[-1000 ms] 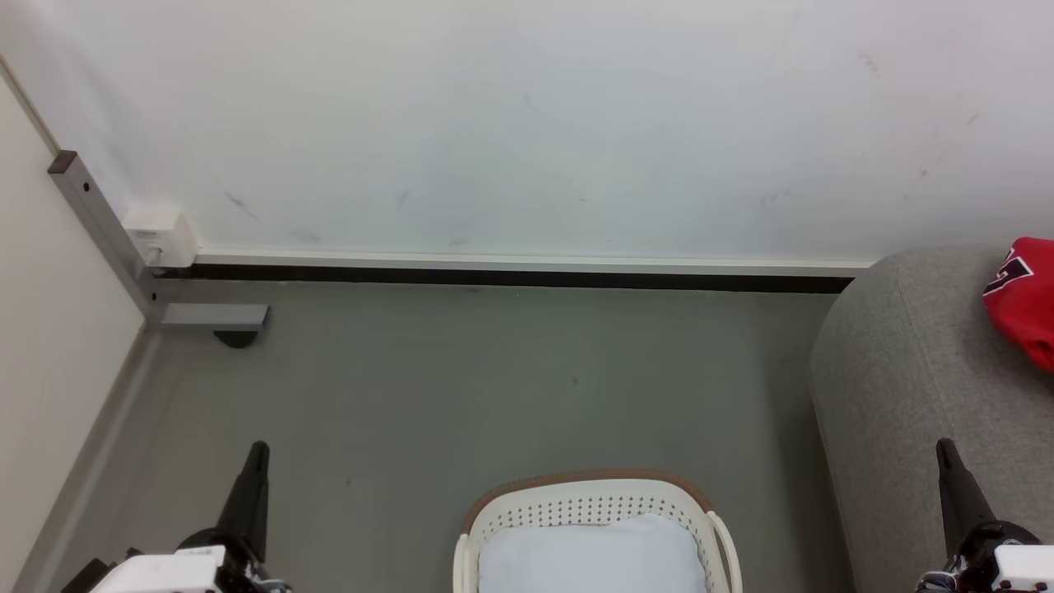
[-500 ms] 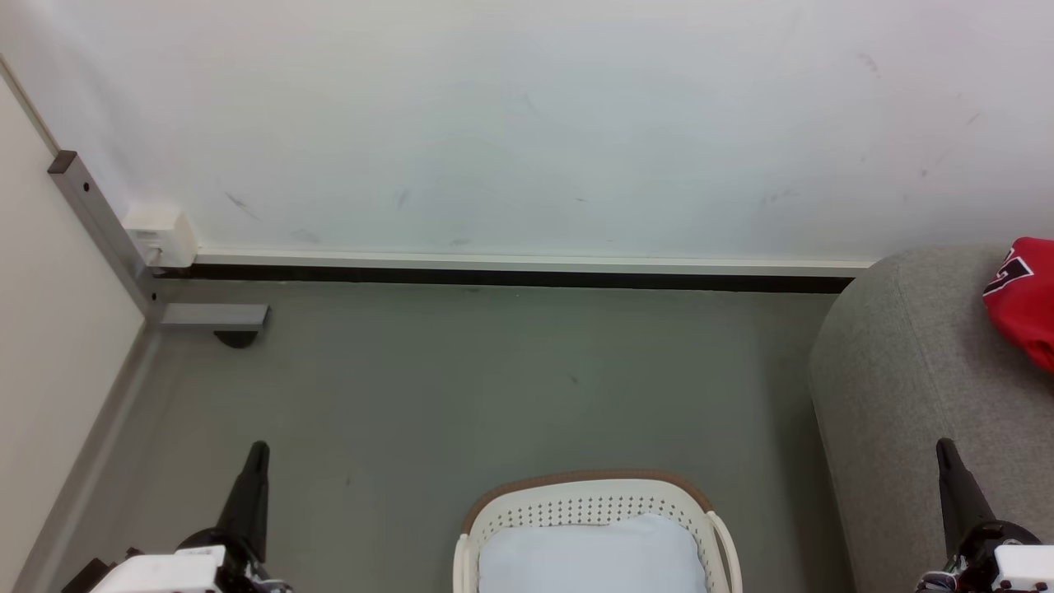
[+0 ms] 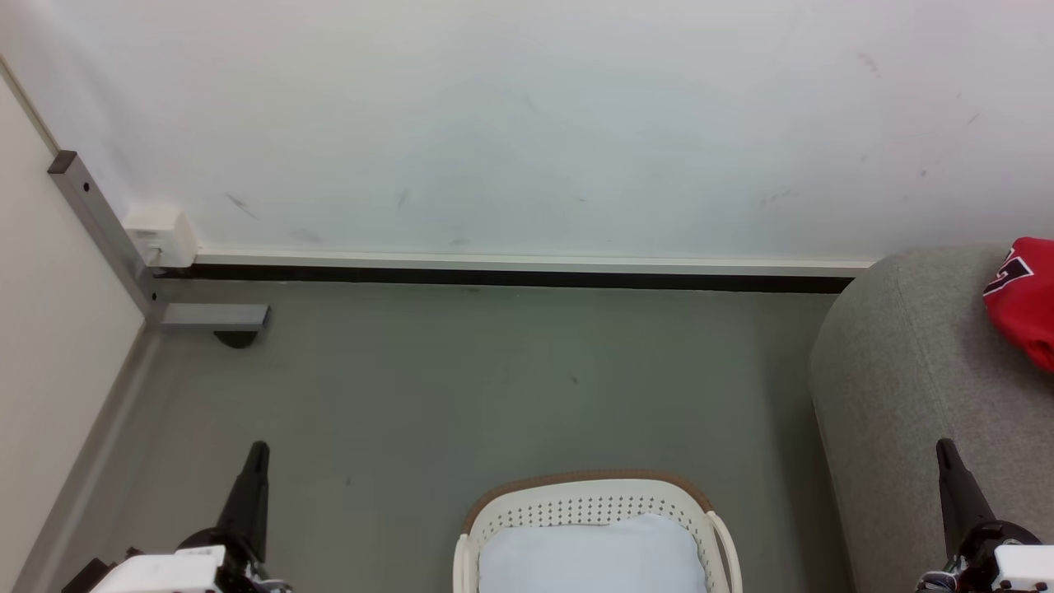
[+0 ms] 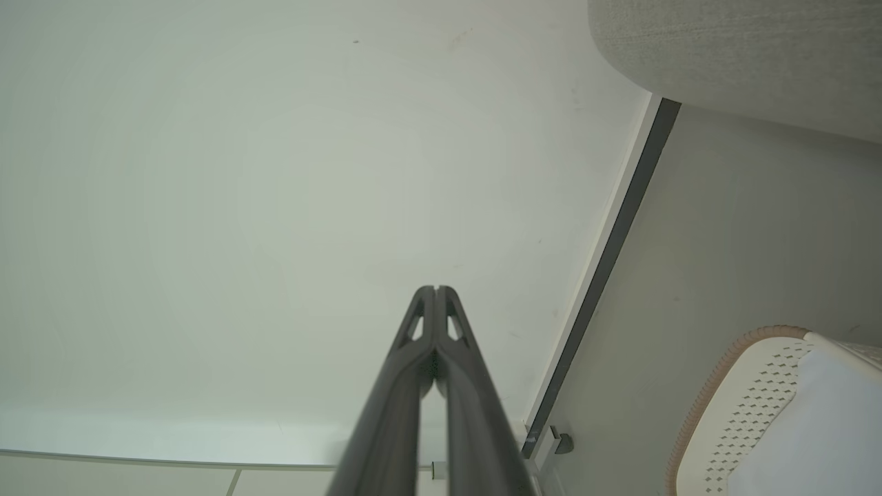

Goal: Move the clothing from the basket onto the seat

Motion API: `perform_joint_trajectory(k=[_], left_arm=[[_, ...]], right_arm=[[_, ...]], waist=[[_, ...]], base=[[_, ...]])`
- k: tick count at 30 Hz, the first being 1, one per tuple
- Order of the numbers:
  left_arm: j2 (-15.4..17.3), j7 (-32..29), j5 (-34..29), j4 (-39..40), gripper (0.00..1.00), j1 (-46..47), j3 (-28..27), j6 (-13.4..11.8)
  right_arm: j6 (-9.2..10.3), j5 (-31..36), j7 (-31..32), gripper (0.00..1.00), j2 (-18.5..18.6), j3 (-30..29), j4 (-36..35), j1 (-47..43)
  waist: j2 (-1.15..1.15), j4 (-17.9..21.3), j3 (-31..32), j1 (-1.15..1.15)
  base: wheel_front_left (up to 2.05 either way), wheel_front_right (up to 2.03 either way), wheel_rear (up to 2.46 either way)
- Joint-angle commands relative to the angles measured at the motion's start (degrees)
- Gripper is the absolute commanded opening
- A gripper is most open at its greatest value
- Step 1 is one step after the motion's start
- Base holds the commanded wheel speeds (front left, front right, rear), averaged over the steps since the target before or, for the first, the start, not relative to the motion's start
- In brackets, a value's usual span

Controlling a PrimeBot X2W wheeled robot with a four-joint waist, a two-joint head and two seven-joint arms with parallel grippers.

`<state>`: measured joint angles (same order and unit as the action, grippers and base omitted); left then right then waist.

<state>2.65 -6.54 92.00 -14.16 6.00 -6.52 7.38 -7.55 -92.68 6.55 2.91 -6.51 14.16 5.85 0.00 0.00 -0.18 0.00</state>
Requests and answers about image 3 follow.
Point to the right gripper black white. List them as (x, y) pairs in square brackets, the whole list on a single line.
[(1009, 564)]

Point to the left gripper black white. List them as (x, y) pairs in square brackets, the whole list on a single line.
[(185, 568)]

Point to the red jersey garment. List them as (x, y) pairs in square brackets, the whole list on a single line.
[(1029, 305)]

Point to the white perforated laundry basket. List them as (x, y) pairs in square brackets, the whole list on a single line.
[(593, 498)]

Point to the grey fabric sofa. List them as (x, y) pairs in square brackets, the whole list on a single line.
[(906, 387)]

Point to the white cloth garment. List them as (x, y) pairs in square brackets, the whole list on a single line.
[(593, 556)]

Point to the black frame foot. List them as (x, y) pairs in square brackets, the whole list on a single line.
[(237, 338)]

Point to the white wall outlet box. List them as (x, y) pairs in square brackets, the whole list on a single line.
[(160, 235)]

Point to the grey metal frame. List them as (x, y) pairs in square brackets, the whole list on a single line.
[(107, 231)]

